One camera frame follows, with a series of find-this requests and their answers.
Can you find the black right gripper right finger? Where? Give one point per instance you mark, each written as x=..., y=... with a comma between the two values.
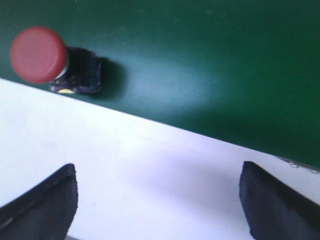
x=273, y=210

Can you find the red mushroom push button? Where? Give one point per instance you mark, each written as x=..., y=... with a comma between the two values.
x=39, y=55

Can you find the green conveyor belt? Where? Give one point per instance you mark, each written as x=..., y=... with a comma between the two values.
x=246, y=72

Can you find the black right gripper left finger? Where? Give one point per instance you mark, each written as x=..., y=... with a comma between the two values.
x=45, y=212

